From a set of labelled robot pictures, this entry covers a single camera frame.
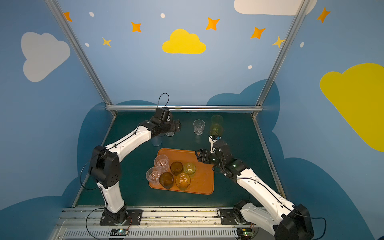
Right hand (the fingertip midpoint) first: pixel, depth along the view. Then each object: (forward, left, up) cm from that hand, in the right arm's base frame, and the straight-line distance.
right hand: (202, 151), depth 79 cm
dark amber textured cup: (-11, +20, -14) cm, 27 cm away
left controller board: (-37, +38, -17) cm, 56 cm away
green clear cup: (-3, +7, -15) cm, 17 cm away
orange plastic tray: (-10, -1, -18) cm, 21 cm away
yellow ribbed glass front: (+24, -10, -12) cm, 29 cm away
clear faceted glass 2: (-1, +24, -13) cm, 28 cm away
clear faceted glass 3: (-9, +28, -14) cm, 32 cm away
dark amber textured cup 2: (-4, +15, -15) cm, 22 cm away
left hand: (+18, +16, 0) cm, 24 cm away
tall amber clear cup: (-10, +10, -17) cm, 23 cm away
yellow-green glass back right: (+29, -10, -6) cm, 31 cm away
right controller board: (-34, -22, -19) cm, 45 cm away
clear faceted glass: (+31, +3, -16) cm, 35 cm away
